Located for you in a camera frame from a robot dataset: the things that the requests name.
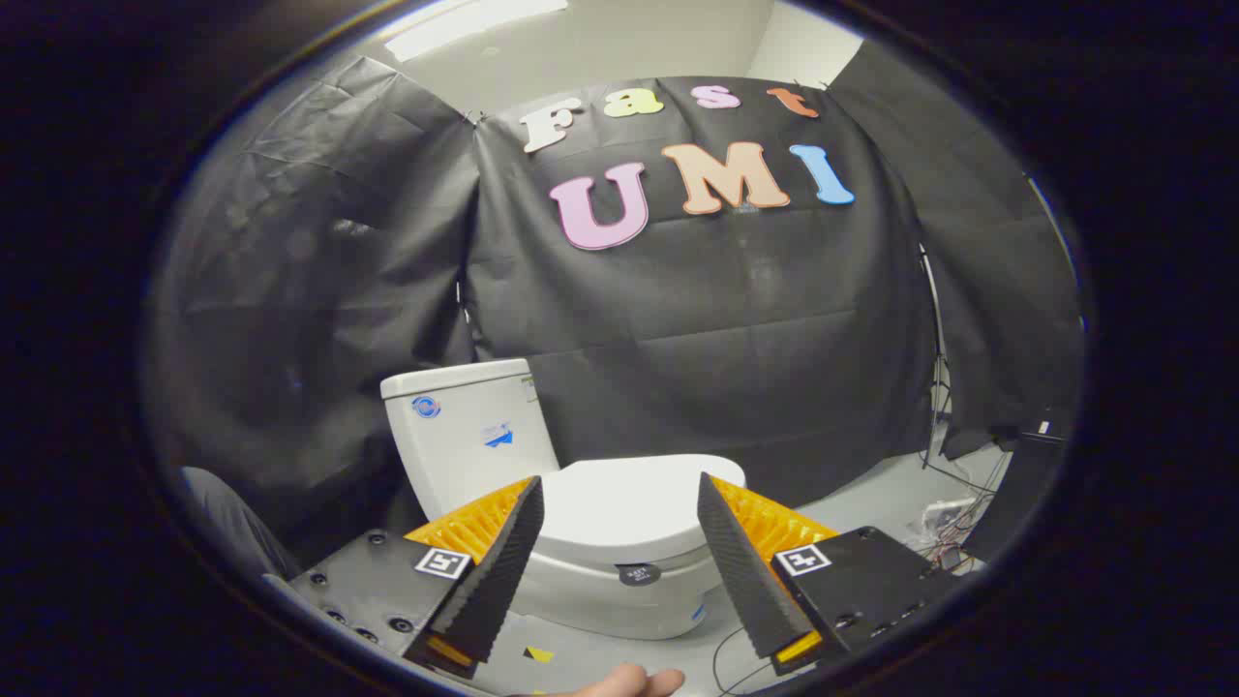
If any thin metal stand pole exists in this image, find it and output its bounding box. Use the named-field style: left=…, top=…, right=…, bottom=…
left=918, top=247, right=954, bottom=470

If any black backdrop cloth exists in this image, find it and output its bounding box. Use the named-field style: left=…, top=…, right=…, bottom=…
left=145, top=39, right=1085, bottom=572

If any black floor cable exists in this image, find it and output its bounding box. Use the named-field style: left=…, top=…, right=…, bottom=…
left=713, top=627, right=775, bottom=696

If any tangle of cables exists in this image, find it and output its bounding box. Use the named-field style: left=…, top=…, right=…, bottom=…
left=910, top=455, right=1008, bottom=574

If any person's leg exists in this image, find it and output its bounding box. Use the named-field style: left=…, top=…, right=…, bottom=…
left=179, top=467, right=301, bottom=582

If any white toilet lid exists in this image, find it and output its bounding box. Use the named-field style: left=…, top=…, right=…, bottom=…
left=537, top=453, right=748, bottom=574

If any black box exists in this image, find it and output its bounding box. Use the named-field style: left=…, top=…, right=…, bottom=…
left=968, top=431, right=1066, bottom=562

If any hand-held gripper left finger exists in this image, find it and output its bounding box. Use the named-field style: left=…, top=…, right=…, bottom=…
left=288, top=474, right=546, bottom=679

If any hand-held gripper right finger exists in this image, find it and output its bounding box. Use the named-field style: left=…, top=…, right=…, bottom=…
left=697, top=471, right=964, bottom=677

